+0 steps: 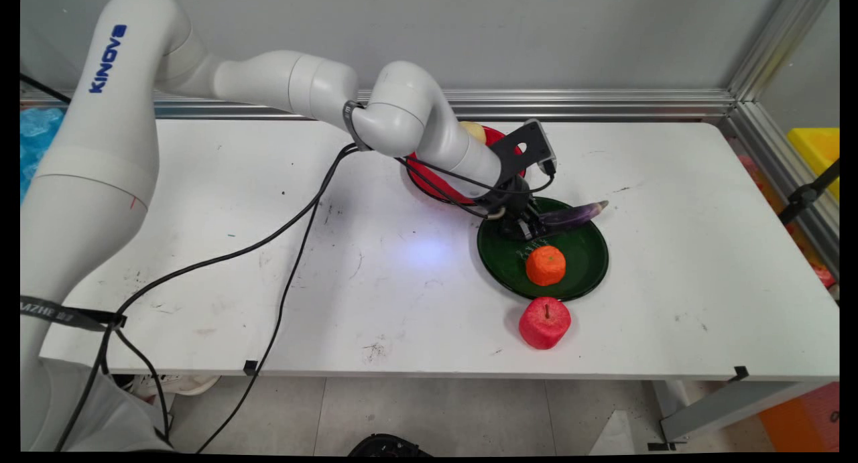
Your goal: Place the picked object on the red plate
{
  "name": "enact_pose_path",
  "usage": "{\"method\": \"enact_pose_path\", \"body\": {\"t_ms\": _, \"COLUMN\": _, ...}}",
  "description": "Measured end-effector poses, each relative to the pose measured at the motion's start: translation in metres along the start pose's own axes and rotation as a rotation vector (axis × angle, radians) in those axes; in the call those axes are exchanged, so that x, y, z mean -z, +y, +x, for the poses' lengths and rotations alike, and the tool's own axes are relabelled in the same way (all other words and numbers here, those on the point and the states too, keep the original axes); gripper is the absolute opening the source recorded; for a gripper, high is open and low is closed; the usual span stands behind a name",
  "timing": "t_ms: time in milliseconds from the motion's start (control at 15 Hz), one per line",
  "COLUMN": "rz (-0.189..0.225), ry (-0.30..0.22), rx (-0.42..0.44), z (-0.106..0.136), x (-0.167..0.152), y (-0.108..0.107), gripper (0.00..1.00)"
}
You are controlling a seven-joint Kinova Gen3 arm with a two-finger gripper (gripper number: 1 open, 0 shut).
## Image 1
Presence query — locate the yellow plastic box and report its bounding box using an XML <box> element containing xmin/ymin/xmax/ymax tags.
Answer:
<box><xmin>787</xmin><ymin>127</ymin><xmax>840</xmax><ymax>204</ymax></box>

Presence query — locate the angled aluminium frame rail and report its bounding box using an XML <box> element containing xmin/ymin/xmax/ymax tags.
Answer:
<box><xmin>719</xmin><ymin>0</ymin><xmax>840</xmax><ymax>279</ymax></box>

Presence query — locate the orange box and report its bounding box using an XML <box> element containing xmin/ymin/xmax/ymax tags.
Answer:
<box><xmin>757</xmin><ymin>383</ymin><xmax>840</xmax><ymax>453</ymax></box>

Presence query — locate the red round plate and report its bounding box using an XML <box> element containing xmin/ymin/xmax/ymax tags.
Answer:
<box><xmin>405</xmin><ymin>124</ymin><xmax>528</xmax><ymax>206</ymax></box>

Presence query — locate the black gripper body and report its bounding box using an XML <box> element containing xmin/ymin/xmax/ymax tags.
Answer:
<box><xmin>479</xmin><ymin>174</ymin><xmax>538</xmax><ymax>241</ymax></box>

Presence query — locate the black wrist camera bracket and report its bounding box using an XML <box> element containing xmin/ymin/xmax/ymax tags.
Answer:
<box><xmin>493</xmin><ymin>119</ymin><xmax>558</xmax><ymax>180</ymax></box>

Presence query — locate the red apple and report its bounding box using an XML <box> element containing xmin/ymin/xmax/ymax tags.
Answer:
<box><xmin>518</xmin><ymin>297</ymin><xmax>572</xmax><ymax>350</ymax></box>

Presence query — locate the black printed strap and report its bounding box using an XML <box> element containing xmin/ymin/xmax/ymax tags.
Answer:
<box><xmin>20</xmin><ymin>295</ymin><xmax>128</xmax><ymax>332</ymax></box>

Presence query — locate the blue foam mat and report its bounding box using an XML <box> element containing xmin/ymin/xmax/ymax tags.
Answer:
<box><xmin>20</xmin><ymin>107</ymin><xmax>66</xmax><ymax>204</ymax></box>

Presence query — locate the black strap on arm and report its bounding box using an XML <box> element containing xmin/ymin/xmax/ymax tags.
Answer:
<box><xmin>343</xmin><ymin>100</ymin><xmax>371</xmax><ymax>153</ymax></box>

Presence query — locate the thin black cable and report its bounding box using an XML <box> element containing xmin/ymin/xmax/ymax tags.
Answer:
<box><xmin>114</xmin><ymin>138</ymin><xmax>557</xmax><ymax>454</ymax></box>

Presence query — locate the long aluminium frame rail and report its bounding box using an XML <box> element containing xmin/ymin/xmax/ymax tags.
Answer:
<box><xmin>20</xmin><ymin>88</ymin><xmax>738</xmax><ymax>123</ymax></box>

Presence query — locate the orange tangerine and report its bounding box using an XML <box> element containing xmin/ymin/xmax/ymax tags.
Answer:
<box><xmin>526</xmin><ymin>245</ymin><xmax>567</xmax><ymax>287</ymax></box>

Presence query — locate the black camera stand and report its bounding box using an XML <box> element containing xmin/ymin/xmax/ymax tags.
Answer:
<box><xmin>778</xmin><ymin>158</ymin><xmax>840</xmax><ymax>224</ymax></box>

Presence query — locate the thick black cable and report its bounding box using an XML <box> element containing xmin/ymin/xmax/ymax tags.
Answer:
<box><xmin>54</xmin><ymin>141</ymin><xmax>507</xmax><ymax>452</ymax></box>

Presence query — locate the purple eggplant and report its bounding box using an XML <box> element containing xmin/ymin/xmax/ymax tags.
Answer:
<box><xmin>536</xmin><ymin>200</ymin><xmax>610</xmax><ymax>235</ymax></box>

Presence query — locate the dark green round plate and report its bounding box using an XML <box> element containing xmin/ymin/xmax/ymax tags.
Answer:
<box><xmin>477</xmin><ymin>196</ymin><xmax>610</xmax><ymax>302</ymax></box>

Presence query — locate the black round floor object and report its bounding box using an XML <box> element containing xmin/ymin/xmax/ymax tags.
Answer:
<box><xmin>348</xmin><ymin>434</ymin><xmax>434</xmax><ymax>458</ymax></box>

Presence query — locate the grey table leg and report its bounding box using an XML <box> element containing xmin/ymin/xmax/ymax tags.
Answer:
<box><xmin>659</xmin><ymin>381</ymin><xmax>817</xmax><ymax>445</ymax></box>

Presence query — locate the white shoe under table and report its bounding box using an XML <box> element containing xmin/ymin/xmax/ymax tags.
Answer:
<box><xmin>124</xmin><ymin>374</ymin><xmax>221</xmax><ymax>398</ymax></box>

